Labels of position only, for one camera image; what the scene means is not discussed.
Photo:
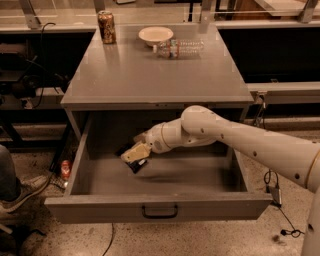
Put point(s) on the blue jeans leg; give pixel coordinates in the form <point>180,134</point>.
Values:
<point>9,183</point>

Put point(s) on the white ceramic bowl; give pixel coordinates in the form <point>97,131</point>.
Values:
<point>155,34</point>

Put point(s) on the red can on floor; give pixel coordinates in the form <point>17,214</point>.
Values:
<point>66,167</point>

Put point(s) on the open grey top drawer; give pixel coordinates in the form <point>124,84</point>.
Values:
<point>205,183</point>

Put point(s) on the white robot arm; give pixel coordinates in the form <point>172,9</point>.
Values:
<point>294,158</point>

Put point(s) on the grey sneaker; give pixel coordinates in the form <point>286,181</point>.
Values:
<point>28,189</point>

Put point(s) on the dark machinery on left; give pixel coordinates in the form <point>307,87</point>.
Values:
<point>20,73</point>

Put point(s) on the clear plastic water bottle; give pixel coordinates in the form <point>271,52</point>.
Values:
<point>179,48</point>

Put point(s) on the grey metal cabinet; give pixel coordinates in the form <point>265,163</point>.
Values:
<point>128,75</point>

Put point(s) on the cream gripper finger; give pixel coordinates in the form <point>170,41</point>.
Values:
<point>141,137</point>
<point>139,151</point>

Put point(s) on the brown soda can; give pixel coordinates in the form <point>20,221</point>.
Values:
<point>106,26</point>

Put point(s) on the black drawer handle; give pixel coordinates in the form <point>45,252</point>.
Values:
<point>159,213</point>

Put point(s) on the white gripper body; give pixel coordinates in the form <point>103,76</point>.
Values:
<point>154,138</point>

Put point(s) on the dark blue rxbar wrapper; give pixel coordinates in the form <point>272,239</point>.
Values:
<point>136,165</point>

